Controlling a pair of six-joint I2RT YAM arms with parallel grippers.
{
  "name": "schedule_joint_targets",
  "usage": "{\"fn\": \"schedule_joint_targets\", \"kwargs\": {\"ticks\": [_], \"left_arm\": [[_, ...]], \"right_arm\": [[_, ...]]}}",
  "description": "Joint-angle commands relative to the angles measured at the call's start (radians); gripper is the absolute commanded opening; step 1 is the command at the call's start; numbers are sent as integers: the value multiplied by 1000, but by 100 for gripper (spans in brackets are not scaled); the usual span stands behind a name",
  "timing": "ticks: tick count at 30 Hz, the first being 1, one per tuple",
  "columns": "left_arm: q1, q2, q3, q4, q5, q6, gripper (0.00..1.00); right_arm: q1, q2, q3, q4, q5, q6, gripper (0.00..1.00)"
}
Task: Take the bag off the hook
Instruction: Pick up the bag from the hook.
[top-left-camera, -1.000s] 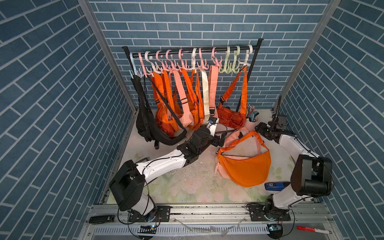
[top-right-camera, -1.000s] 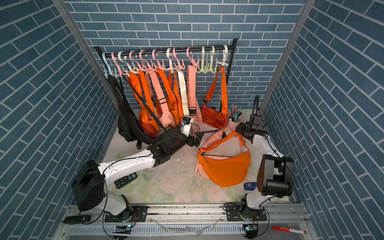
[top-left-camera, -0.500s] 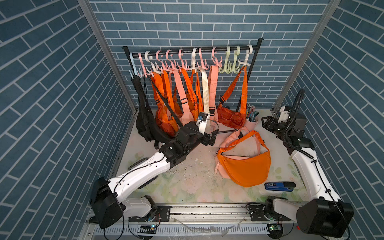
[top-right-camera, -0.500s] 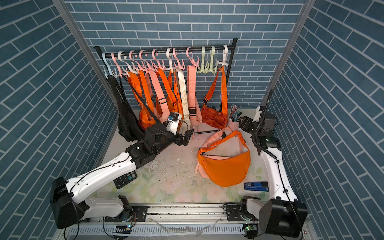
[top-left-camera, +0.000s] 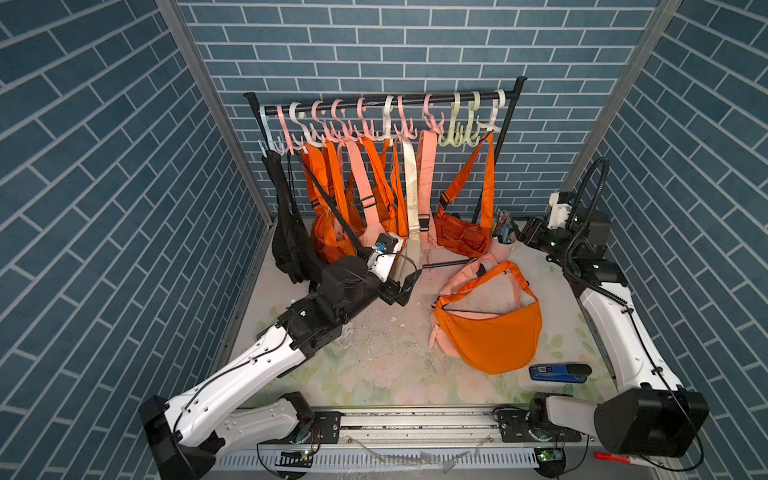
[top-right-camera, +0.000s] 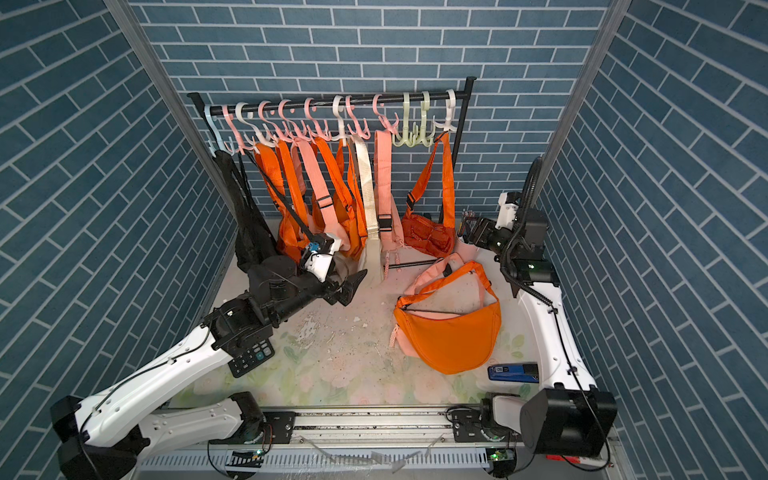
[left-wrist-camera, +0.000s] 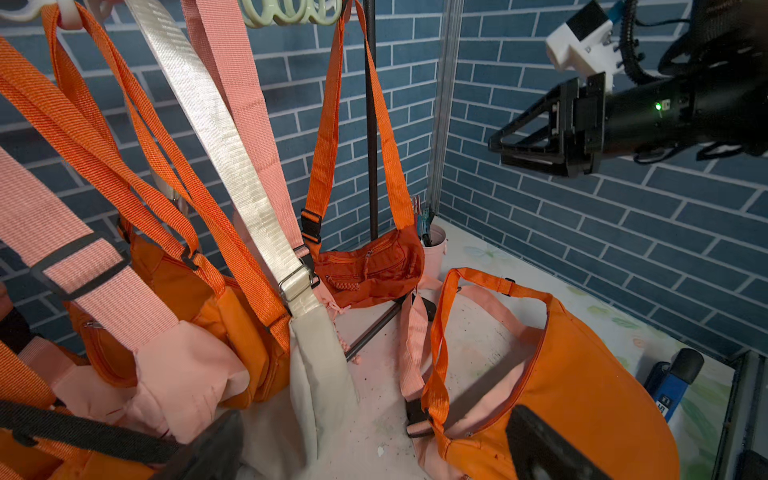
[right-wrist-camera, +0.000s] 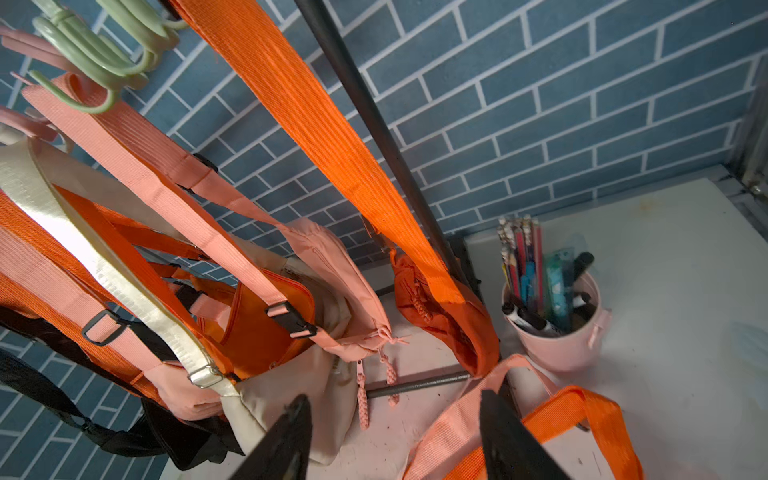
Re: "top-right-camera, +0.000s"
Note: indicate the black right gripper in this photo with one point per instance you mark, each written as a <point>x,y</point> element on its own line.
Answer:
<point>483,232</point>

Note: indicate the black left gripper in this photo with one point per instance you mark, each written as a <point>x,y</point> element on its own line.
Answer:
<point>346,290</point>

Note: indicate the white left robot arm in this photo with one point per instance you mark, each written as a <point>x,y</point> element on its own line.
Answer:
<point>108,434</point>

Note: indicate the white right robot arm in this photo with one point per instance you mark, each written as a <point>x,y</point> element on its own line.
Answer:
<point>569,416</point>

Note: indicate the beige bag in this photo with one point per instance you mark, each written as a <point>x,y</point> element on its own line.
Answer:
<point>370,259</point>

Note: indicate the dark orange bag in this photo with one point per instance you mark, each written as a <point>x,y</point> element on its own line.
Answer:
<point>421,233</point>

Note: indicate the black bag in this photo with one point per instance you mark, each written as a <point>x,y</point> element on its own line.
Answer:
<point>254,242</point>

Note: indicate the orange bag left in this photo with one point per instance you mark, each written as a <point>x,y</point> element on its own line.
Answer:
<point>277,167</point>

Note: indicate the green hook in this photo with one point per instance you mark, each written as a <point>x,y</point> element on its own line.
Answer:
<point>405,137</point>
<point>422,137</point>

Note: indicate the white hook right end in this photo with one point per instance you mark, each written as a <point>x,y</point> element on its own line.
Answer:
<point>450,113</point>

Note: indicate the pink hook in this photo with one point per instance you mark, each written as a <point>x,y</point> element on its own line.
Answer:
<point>386,124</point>

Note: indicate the light blue hook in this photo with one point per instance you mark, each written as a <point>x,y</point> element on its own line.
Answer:
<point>211,124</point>

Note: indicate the black calculator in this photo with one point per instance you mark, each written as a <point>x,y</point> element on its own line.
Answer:
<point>251,358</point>

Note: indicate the blue card device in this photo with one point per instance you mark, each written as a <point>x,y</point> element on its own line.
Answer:
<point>514,372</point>

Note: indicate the black clothes rack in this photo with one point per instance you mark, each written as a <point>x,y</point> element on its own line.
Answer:
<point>335,154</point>

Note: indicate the red white marker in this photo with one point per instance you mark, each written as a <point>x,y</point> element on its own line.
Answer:
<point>584,461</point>

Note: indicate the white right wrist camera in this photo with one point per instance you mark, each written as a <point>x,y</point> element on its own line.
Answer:
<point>508,207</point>

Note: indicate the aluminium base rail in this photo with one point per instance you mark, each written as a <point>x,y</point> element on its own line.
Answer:
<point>307,441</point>

